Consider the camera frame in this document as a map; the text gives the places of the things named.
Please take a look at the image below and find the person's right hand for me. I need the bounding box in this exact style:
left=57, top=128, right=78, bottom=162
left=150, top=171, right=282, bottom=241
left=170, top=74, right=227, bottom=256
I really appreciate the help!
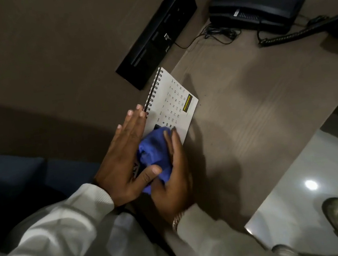
left=142, top=126, right=200, bottom=224

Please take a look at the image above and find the person's grey left shoe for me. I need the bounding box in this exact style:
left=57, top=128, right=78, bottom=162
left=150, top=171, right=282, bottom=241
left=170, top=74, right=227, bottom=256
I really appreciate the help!
left=270, top=241, right=302, bottom=256

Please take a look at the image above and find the black wall socket panel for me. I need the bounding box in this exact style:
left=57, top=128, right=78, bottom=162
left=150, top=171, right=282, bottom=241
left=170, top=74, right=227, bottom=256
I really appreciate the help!
left=104, top=0, right=210, bottom=94

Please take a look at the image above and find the blue cleaning cloth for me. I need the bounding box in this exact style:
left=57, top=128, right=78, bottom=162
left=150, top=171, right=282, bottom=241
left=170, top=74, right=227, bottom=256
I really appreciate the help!
left=133, top=125, right=182, bottom=196

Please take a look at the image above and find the thin black cable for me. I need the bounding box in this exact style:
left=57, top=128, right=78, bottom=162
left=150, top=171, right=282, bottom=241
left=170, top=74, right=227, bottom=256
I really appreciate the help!
left=169, top=19, right=239, bottom=51

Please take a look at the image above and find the person's right forearm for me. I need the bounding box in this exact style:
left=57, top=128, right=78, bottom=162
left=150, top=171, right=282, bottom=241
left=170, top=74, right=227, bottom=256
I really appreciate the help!
left=171, top=189, right=293, bottom=256

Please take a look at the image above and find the white spiral desk calendar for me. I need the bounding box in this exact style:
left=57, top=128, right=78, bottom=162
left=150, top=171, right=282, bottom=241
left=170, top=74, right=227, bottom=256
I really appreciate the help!
left=135, top=62, right=206, bottom=153

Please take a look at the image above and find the person's left hand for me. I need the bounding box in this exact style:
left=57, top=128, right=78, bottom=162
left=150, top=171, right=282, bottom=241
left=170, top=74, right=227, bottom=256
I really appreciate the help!
left=83, top=102, right=168, bottom=211

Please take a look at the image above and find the person's left forearm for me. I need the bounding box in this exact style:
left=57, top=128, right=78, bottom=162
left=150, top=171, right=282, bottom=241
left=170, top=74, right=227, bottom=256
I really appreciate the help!
left=0, top=180, right=123, bottom=256

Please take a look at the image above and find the black telephone handset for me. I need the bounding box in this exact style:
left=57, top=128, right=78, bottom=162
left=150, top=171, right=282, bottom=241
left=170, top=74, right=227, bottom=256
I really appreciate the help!
left=305, top=13, right=338, bottom=45

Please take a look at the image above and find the black coiled telephone cord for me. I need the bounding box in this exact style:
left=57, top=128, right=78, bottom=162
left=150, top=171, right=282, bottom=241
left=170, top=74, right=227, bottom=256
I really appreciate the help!
left=255, top=16, right=334, bottom=48

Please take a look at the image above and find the dark blue upholstered seat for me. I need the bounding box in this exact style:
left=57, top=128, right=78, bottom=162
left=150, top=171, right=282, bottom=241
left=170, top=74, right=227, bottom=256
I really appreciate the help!
left=0, top=131, right=113, bottom=252

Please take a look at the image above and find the metal wrist bracelet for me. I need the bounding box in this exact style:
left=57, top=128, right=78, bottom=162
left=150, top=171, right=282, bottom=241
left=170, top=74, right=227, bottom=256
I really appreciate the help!
left=169, top=210, right=189, bottom=232

